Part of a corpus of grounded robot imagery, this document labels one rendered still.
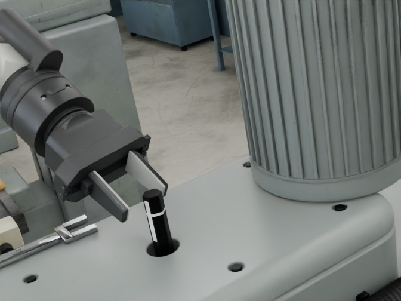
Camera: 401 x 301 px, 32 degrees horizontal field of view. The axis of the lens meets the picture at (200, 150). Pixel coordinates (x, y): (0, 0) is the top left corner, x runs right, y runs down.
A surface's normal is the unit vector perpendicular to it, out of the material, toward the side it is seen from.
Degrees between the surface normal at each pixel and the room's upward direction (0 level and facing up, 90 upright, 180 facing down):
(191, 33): 90
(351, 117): 90
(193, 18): 90
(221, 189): 0
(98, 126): 30
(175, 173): 0
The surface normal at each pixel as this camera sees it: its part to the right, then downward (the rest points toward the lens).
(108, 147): 0.22, -0.69
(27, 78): 0.00, -0.52
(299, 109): -0.43, 0.44
